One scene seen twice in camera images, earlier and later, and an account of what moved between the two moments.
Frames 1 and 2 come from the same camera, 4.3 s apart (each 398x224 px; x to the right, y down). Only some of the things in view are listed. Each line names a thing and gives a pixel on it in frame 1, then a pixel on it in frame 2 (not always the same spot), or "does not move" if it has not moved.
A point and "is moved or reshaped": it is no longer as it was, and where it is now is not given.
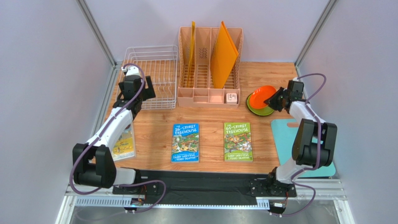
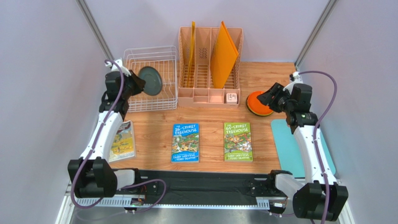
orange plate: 260,94 is moved or reshaped
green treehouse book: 238,142 does not move
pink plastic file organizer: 201,93 does not move
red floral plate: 247,106 does not move
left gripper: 149,93 -> 139,83
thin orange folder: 191,54 does not move
